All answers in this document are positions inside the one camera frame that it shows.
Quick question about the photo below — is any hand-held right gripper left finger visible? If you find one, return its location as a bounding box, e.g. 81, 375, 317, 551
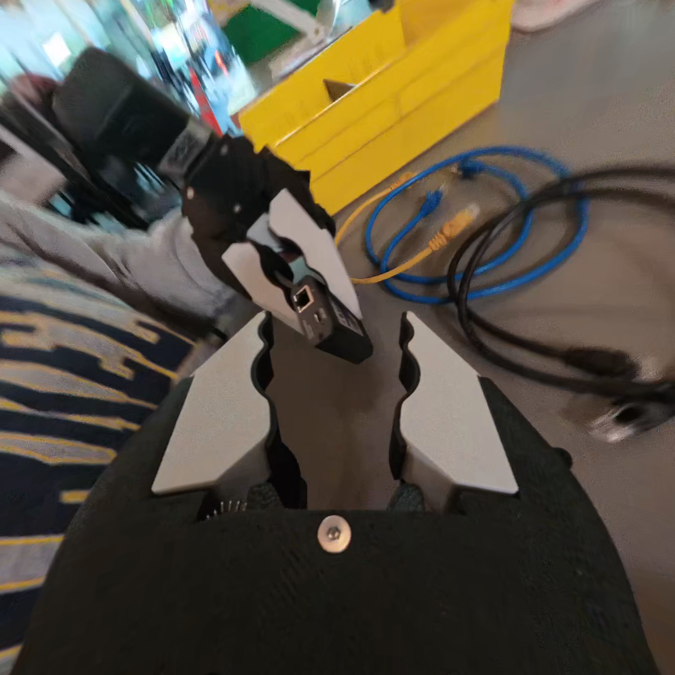
151, 310, 308, 511

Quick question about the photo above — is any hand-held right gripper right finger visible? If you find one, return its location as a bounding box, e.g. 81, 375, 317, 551
388, 310, 520, 512

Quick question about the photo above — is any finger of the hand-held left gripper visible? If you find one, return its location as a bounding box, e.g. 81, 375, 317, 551
221, 229, 313, 339
267, 188, 365, 320

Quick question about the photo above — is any black ethernet adapter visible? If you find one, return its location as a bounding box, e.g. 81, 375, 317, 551
287, 274, 374, 365

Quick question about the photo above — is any yellow ethernet cable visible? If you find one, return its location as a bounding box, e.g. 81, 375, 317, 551
335, 171, 482, 285

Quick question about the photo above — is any person's left forearm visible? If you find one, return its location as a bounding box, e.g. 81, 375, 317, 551
0, 192, 238, 328

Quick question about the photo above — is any large yellow plastic bin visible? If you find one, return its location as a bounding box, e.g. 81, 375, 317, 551
238, 0, 515, 216

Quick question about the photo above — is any green panel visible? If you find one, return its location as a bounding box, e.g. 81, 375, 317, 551
224, 0, 322, 64

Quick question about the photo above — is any navy yellow patterned cloth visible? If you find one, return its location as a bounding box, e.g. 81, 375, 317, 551
0, 248, 212, 670

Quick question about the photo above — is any white pink object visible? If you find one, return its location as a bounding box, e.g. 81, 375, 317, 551
512, 0, 602, 32

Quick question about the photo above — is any black adapter cable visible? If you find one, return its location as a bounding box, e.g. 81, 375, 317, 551
447, 166, 675, 444

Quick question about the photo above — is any blue ethernet cable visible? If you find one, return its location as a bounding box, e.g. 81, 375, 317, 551
365, 147, 590, 306

